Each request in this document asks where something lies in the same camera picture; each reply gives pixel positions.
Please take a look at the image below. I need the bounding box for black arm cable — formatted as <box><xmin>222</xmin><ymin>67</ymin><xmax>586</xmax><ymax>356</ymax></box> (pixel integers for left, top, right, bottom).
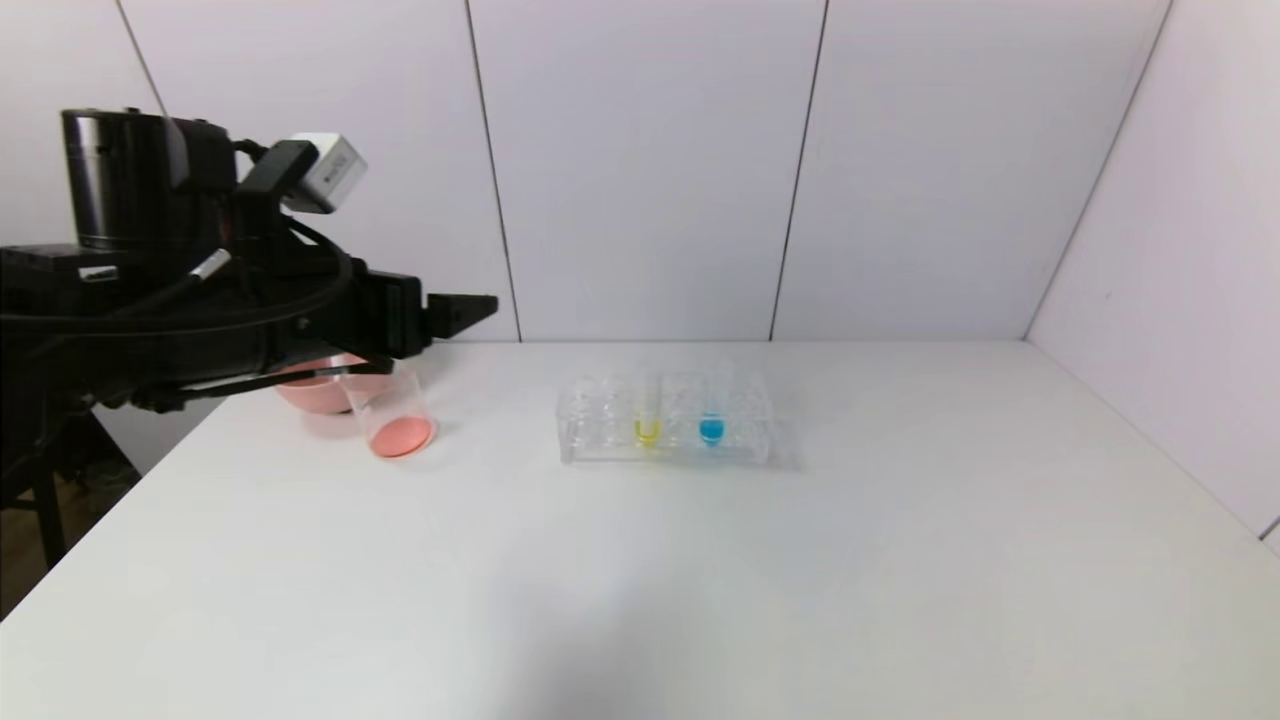
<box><xmin>0</xmin><ymin>222</ymin><xmax>358</xmax><ymax>337</ymax></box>

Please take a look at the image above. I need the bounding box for yellow pigment test tube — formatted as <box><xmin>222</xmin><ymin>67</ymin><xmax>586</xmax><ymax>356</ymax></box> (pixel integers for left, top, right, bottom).
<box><xmin>633</xmin><ymin>365</ymin><xmax>666</xmax><ymax>451</ymax></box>

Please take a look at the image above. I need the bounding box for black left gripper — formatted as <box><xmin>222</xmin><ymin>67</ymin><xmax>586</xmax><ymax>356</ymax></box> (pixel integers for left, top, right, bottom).
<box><xmin>264</xmin><ymin>257</ymin><xmax>499</xmax><ymax>375</ymax></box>

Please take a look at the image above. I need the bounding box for blue pigment test tube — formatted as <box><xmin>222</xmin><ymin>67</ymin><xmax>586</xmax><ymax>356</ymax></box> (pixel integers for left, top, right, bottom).
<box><xmin>697</xmin><ymin>365</ymin><xmax>730</xmax><ymax>448</ymax></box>

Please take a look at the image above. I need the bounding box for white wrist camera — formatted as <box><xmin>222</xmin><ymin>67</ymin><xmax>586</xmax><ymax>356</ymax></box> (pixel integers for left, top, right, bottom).
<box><xmin>286</xmin><ymin>132</ymin><xmax>368</xmax><ymax>216</ymax></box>

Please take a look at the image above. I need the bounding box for clear acrylic test tube rack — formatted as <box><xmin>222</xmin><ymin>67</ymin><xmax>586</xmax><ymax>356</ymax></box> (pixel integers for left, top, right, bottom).
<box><xmin>557</xmin><ymin>369</ymin><xmax>776</xmax><ymax>467</ymax></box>

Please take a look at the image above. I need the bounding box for pink bowl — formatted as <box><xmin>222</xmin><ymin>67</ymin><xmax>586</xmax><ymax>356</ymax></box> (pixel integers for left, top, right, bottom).
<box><xmin>272</xmin><ymin>352</ymin><xmax>371</xmax><ymax>415</ymax></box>

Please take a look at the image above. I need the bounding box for clear glass beaker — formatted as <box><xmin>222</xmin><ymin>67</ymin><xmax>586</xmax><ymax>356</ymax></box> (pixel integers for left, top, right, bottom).
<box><xmin>340</xmin><ymin>362</ymin><xmax>440</xmax><ymax>461</ymax></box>

